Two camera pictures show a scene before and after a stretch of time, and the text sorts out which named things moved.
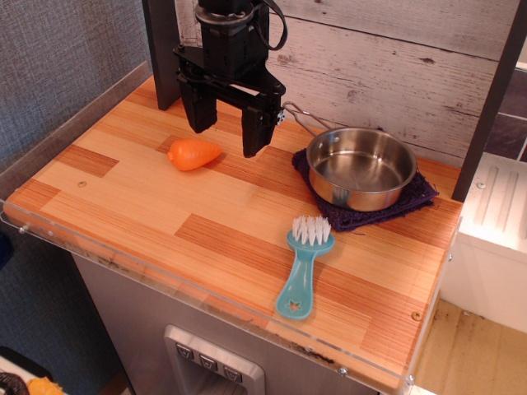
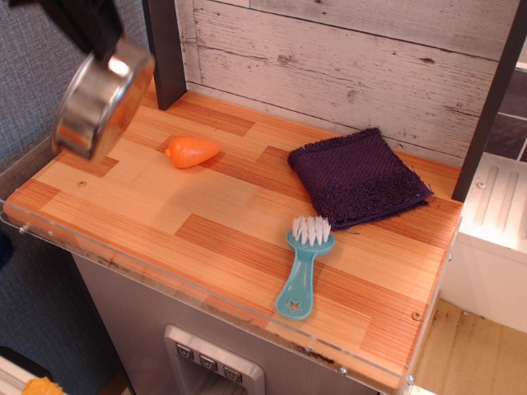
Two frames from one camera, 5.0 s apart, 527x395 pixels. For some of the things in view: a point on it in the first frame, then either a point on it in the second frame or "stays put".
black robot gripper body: (235, 57) to (95, 25)
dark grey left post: (163, 34) stays put
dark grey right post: (492, 102) stays put
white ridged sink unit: (486, 266) stays put
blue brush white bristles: (310, 235) stays put
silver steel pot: (356, 168) to (98, 99)
